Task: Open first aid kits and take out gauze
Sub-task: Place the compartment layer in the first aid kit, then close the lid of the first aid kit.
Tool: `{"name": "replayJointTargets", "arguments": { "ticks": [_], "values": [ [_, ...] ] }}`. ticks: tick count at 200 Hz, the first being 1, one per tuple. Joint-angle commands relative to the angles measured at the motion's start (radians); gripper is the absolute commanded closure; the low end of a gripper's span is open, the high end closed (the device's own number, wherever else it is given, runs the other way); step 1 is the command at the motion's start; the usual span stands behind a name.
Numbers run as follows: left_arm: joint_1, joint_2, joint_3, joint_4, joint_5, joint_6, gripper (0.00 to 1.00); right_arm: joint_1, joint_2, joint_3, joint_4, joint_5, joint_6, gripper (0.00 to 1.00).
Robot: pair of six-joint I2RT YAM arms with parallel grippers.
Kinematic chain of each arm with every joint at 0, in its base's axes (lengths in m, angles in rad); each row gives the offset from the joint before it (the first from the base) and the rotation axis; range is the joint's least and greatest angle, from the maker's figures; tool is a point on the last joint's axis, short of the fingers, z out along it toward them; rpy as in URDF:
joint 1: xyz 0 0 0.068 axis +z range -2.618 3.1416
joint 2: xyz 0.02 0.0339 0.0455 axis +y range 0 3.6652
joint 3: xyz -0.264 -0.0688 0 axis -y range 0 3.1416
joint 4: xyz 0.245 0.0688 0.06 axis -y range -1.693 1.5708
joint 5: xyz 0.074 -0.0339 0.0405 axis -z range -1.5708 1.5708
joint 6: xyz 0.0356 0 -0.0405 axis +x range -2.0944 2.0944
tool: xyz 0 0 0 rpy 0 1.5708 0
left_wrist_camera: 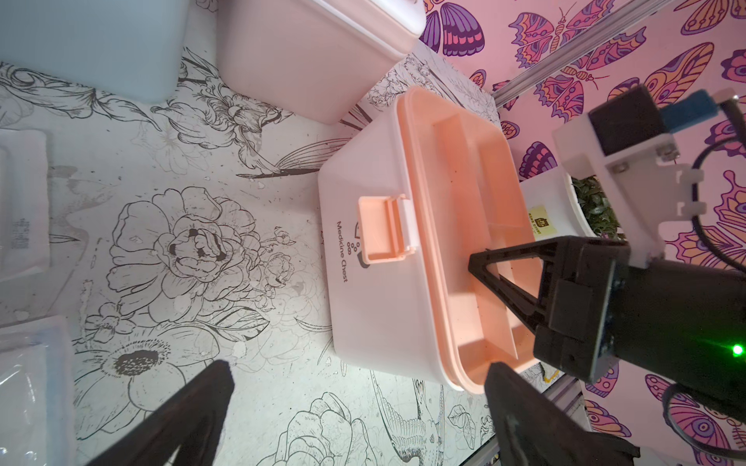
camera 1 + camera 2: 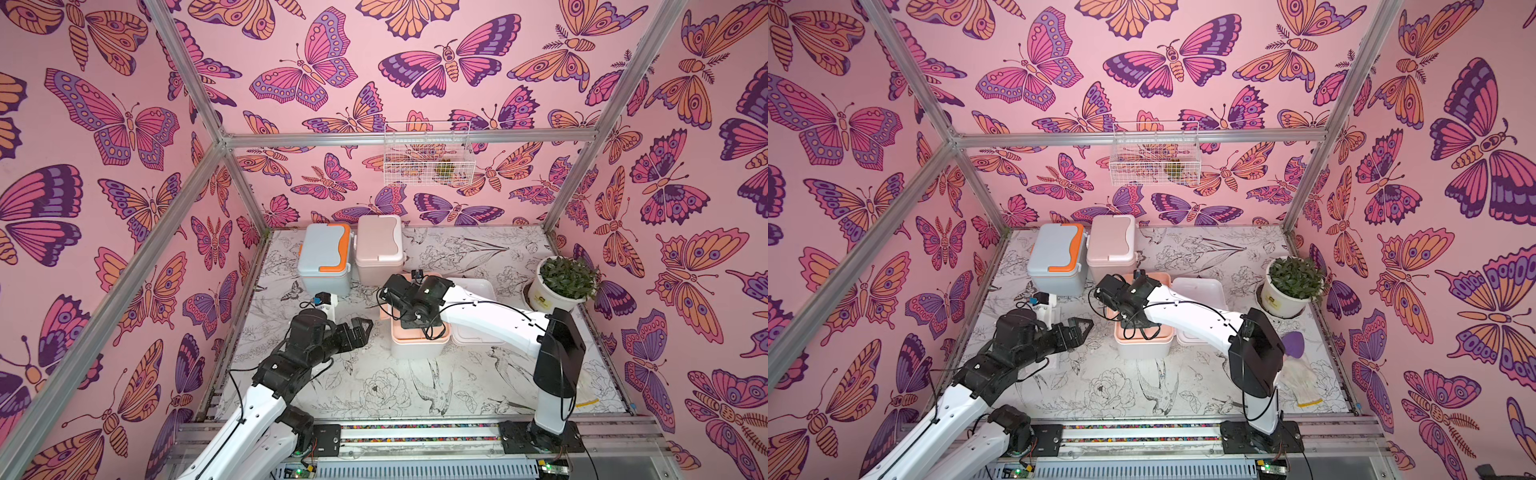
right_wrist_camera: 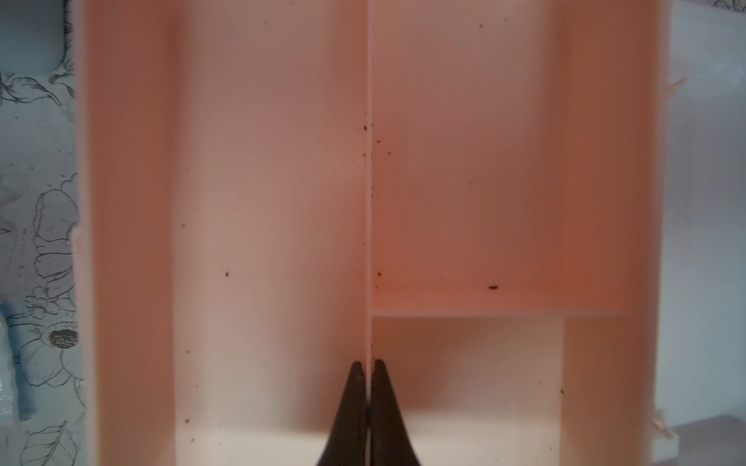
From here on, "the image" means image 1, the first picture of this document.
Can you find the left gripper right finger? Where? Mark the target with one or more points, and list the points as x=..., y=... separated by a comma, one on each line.
x=531, y=430

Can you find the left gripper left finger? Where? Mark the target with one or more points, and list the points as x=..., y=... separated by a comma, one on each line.
x=185, y=430

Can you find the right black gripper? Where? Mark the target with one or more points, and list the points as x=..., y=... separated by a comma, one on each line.
x=569, y=316

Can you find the white pink medicine chest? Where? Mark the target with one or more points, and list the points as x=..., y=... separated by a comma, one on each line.
x=404, y=205

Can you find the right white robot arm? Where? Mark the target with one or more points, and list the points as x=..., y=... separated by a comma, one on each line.
x=680, y=321

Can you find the beige pink first aid box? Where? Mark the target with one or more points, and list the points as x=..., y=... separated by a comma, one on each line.
x=316, y=59

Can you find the blue orange first aid box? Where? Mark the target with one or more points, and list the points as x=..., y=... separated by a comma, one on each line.
x=131, y=48

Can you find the potted green plant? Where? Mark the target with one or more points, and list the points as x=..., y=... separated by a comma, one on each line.
x=555, y=208

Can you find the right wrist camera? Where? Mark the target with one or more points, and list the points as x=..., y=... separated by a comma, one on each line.
x=628, y=145

